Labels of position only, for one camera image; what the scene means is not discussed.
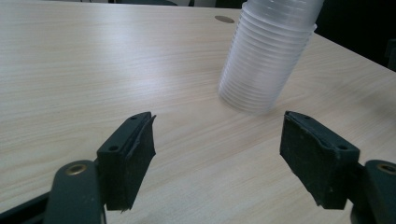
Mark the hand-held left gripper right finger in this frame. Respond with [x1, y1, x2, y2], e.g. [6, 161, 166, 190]
[279, 110, 361, 210]

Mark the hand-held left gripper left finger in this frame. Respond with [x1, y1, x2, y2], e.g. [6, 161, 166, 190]
[96, 111, 157, 212]

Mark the stack of clear plastic cups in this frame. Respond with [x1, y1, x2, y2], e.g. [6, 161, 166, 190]
[218, 0, 325, 115]

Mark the round grey cable grommet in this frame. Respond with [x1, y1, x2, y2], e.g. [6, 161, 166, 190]
[214, 15, 235, 24]

